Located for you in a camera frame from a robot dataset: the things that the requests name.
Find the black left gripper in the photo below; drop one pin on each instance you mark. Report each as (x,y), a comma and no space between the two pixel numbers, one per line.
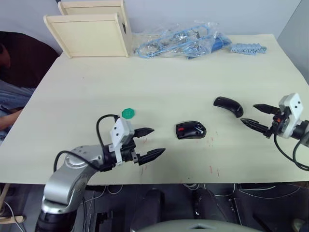
(128,152)

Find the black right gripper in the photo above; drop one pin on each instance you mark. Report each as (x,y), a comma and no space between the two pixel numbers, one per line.
(280,123)

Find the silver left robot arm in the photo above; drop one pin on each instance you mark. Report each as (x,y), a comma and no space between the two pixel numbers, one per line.
(72,174)

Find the black curved mouse cover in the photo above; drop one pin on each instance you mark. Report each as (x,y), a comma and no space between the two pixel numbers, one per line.
(229,104)

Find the black mouse base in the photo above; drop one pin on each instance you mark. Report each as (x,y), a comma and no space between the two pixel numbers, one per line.
(189,134)

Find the green octagonal disc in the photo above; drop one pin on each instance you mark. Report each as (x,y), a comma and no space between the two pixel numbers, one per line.
(128,113)

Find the light blue connector strip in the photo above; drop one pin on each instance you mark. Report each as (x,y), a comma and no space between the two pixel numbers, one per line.
(248,49)

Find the black equipment under table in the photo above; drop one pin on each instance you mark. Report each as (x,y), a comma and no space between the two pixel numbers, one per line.
(217,203)

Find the beige wooden rack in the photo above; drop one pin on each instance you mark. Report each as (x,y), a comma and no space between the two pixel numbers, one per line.
(91,6)
(89,36)

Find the person in blue clothing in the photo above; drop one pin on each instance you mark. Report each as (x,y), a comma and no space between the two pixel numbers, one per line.
(12,96)

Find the light wooden stick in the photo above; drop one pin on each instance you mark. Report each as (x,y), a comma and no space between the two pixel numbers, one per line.
(12,219)

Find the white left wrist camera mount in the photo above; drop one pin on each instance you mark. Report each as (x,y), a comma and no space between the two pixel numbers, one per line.
(120,130)

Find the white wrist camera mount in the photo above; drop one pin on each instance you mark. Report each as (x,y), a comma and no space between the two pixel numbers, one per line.
(120,130)
(294,108)

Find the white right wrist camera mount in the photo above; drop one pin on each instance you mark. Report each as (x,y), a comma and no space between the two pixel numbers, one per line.
(294,108)

